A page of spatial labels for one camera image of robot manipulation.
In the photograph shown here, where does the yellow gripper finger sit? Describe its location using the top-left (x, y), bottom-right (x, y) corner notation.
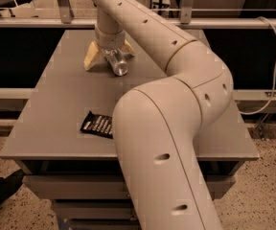
top-left (121, 40), bottom-right (135, 57)
top-left (83, 41), bottom-right (104, 71)

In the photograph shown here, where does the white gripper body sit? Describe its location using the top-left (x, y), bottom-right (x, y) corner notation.
top-left (95, 30), bottom-right (126, 51)

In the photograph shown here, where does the silver redbull can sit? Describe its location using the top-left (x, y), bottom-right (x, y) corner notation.
top-left (104, 50), bottom-right (128, 77)

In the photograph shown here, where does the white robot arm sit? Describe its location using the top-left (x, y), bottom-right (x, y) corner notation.
top-left (93, 0), bottom-right (233, 230)

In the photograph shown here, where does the black snack bar wrapper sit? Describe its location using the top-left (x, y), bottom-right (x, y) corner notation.
top-left (80, 111), bottom-right (113, 139)

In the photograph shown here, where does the grey drawer cabinet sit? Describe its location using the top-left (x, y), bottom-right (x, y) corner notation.
top-left (1, 31), bottom-right (259, 230)

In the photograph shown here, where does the metal railing frame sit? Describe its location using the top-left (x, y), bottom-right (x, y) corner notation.
top-left (0, 0), bottom-right (276, 30)

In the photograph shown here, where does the white cable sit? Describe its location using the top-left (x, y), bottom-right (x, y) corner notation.
top-left (238, 16), bottom-right (276, 116)

